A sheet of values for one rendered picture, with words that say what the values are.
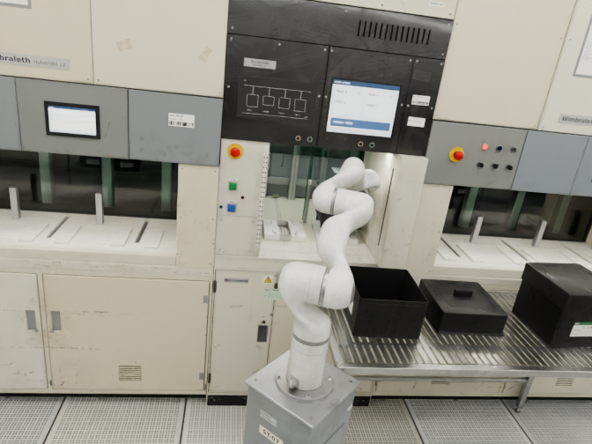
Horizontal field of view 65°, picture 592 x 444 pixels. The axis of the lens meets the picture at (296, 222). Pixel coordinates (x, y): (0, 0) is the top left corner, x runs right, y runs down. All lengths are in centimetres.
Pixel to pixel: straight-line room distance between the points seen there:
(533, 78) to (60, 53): 190
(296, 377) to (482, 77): 142
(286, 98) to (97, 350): 147
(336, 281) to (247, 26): 104
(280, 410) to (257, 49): 130
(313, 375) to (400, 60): 126
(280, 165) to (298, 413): 176
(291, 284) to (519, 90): 137
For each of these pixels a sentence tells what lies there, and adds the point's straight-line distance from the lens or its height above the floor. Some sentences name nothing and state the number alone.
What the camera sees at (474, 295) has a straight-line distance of 220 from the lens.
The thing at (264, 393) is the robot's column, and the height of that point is 76.
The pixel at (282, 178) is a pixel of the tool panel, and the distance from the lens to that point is 293.
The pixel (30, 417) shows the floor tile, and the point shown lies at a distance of 271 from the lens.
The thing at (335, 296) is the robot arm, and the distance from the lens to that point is 137.
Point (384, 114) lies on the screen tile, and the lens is 202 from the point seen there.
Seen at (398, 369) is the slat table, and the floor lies 76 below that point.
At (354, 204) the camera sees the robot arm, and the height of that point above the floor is 130.
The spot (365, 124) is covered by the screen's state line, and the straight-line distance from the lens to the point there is 201.
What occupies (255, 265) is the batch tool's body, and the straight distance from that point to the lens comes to 215.
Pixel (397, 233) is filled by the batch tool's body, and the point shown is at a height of 105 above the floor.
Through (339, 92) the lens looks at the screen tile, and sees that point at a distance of 196.
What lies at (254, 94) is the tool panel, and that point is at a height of 159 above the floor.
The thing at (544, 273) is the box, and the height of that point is 101.
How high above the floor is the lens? 181
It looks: 21 degrees down
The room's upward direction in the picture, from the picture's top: 7 degrees clockwise
